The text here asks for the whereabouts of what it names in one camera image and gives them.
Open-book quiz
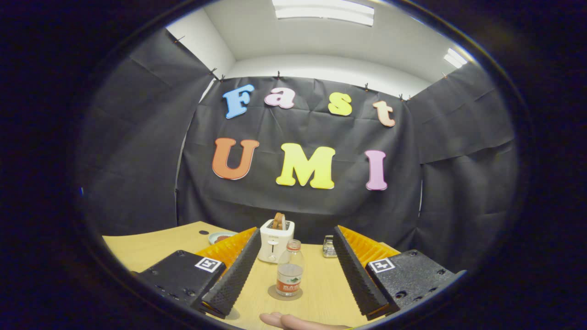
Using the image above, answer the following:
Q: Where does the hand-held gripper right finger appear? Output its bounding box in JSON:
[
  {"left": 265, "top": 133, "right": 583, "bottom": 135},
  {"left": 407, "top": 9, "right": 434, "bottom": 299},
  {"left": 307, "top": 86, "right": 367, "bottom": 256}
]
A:
[{"left": 332, "top": 225, "right": 468, "bottom": 321}]

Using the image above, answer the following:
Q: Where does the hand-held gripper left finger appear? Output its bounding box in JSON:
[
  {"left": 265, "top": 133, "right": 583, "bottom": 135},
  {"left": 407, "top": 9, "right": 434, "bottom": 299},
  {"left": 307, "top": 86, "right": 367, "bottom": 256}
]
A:
[{"left": 133, "top": 226, "right": 263, "bottom": 320}]

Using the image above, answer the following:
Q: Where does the round brown coaster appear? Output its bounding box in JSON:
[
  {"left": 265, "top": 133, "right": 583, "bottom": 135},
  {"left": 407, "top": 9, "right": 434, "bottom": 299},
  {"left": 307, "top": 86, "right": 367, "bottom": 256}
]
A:
[{"left": 268, "top": 285, "right": 304, "bottom": 302}]

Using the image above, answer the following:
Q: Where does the clear plastic juice bottle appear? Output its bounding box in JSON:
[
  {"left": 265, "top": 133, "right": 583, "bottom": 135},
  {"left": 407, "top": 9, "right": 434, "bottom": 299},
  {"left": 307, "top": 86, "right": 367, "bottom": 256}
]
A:
[{"left": 276, "top": 239, "right": 305, "bottom": 297}]

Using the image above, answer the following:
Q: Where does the wooden table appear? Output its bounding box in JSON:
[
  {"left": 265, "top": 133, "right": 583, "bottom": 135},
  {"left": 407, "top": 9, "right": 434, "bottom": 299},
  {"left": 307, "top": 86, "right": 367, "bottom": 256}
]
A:
[{"left": 102, "top": 221, "right": 399, "bottom": 330}]

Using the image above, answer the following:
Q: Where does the pale green plate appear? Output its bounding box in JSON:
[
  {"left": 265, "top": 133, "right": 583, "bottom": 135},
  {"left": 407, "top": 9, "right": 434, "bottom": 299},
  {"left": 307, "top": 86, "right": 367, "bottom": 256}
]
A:
[{"left": 208, "top": 231, "right": 238, "bottom": 245}]

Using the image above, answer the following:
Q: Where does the white toaster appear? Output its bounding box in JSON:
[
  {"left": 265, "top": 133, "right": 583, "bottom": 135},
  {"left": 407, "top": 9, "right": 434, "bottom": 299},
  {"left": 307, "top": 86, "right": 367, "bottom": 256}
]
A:
[{"left": 257, "top": 219, "right": 295, "bottom": 264}]

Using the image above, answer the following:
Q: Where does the black backdrop cloth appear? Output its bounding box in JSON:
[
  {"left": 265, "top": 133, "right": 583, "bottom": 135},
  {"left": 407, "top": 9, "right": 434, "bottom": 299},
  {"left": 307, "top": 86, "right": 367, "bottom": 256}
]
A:
[{"left": 78, "top": 28, "right": 519, "bottom": 273}]

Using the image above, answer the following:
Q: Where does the small ceiling light panel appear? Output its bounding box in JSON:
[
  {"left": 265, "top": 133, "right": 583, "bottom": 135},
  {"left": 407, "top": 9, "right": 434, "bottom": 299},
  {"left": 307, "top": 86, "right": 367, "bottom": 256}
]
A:
[{"left": 443, "top": 48, "right": 468, "bottom": 69}]

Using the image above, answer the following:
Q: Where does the large ceiling light panel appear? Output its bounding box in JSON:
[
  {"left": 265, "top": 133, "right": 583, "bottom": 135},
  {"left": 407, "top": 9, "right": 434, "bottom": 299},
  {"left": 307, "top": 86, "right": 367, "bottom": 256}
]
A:
[{"left": 272, "top": 0, "right": 375, "bottom": 27}]

